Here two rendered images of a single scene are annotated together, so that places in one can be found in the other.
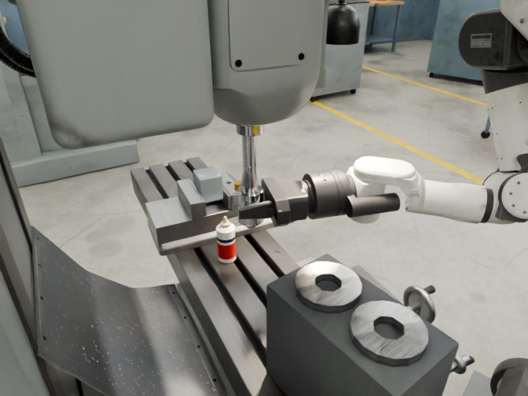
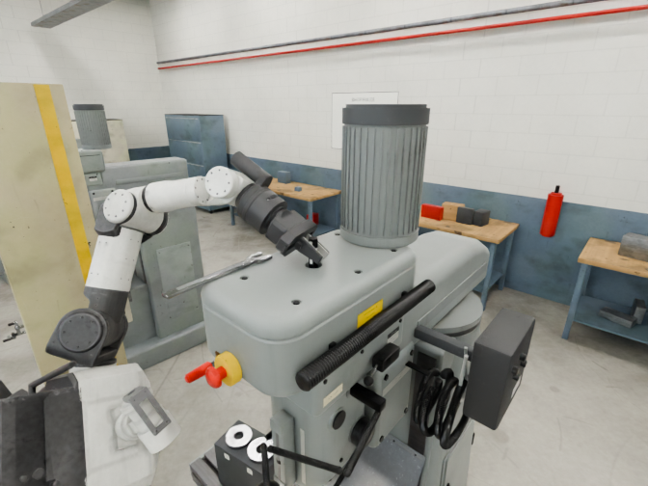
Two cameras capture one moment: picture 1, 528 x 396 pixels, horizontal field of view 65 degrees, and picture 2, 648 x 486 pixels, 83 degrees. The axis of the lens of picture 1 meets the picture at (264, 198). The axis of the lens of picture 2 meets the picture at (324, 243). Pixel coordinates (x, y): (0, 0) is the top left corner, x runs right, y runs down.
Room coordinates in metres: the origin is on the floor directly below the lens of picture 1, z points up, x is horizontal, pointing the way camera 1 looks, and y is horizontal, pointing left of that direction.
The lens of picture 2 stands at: (1.32, -0.22, 2.21)
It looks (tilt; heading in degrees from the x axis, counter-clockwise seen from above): 21 degrees down; 159
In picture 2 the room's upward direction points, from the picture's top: straight up
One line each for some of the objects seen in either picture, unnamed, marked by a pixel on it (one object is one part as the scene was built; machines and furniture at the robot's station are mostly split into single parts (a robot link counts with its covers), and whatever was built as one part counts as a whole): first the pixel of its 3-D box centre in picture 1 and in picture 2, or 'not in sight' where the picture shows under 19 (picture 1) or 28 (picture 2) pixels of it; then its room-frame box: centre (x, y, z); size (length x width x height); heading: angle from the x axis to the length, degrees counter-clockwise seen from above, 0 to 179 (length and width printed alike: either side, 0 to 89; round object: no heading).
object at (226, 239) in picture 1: (225, 238); not in sight; (0.73, 0.08, 1.01); 0.04 x 0.04 x 0.11
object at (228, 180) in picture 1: (230, 189); not in sight; (0.89, 0.08, 1.04); 0.12 x 0.06 x 0.04; 25
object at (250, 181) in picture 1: (249, 160); not in sight; (0.65, 0.02, 1.23); 0.03 x 0.03 x 0.11
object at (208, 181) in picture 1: (207, 184); not in sight; (0.87, 0.13, 1.07); 0.06 x 0.05 x 0.06; 25
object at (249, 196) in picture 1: (250, 191); not in sight; (0.65, 0.02, 1.17); 0.05 x 0.05 x 0.01
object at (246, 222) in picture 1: (250, 207); not in sight; (0.65, 0.02, 1.13); 0.05 x 0.05 x 0.06
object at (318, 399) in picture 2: not in sight; (326, 338); (0.63, 0.06, 1.68); 0.34 x 0.24 x 0.10; 117
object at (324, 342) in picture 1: (348, 357); (252, 463); (0.39, -0.12, 1.05); 0.22 x 0.12 x 0.20; 37
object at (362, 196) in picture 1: (357, 197); not in sight; (0.69, -0.18, 1.13); 0.11 x 0.11 x 0.11; 14
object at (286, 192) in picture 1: (298, 199); not in sight; (0.67, -0.07, 1.14); 0.13 x 0.12 x 0.10; 14
